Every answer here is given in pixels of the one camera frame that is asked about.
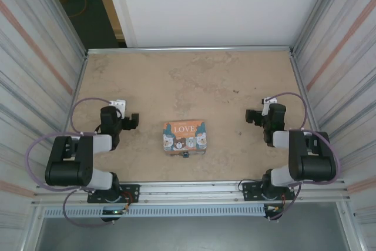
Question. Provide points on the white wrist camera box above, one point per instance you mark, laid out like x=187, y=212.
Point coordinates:
x=266, y=108
x=120, y=105

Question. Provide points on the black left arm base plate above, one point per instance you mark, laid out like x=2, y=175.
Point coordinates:
x=130, y=193

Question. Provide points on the long aluminium mounting rail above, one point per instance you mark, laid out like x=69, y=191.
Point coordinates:
x=191, y=189

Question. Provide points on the wooden door frame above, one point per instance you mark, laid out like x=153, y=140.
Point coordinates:
x=108, y=4

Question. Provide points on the orange bear print tin box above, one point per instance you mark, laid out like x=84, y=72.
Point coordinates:
x=185, y=137

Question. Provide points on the aluminium table end rail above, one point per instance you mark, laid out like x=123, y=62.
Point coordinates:
x=191, y=48

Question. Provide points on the aluminium table side rail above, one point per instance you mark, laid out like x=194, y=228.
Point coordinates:
x=83, y=70
x=296, y=71

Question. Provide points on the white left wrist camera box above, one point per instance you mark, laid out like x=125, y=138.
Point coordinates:
x=120, y=105

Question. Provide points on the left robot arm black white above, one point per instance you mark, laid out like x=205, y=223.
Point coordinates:
x=70, y=168

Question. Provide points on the small black controller board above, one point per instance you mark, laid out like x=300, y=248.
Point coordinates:
x=273, y=210
x=113, y=212

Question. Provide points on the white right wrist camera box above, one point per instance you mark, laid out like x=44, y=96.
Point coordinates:
x=266, y=108

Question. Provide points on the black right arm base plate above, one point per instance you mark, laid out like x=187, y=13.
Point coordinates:
x=251, y=189

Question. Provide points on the small blue padlock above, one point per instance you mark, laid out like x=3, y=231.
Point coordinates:
x=185, y=155

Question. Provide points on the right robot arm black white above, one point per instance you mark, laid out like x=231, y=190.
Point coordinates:
x=314, y=168

